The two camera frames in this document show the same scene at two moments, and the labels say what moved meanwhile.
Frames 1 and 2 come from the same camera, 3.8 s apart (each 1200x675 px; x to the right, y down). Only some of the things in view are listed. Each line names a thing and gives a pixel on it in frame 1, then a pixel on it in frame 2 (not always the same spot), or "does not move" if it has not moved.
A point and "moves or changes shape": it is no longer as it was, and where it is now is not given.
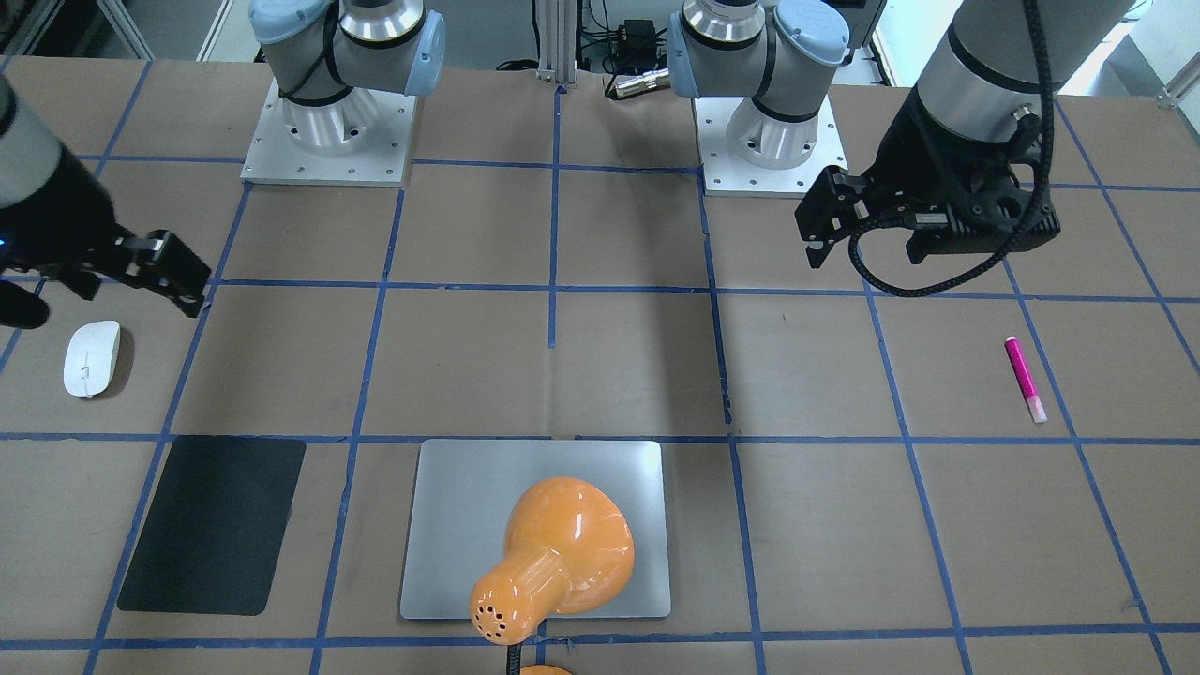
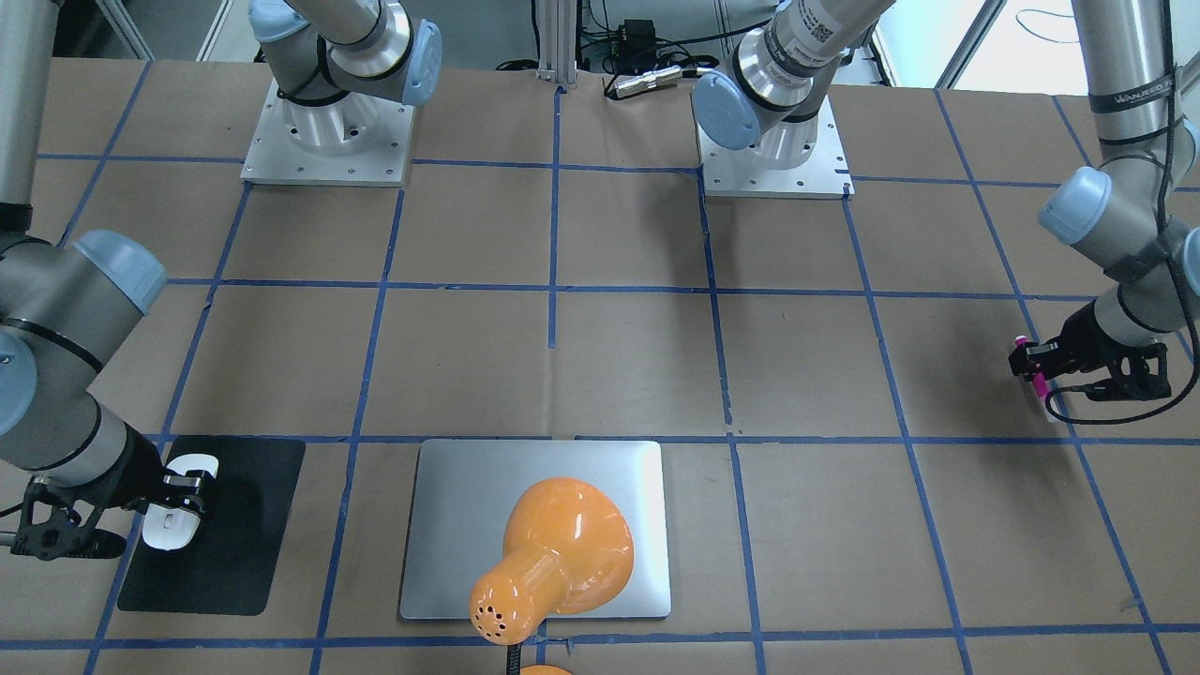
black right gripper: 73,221 to 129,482
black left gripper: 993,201 to 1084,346
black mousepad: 213,537 does not move
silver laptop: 464,490 does not move
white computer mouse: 91,357 moves or changes shape
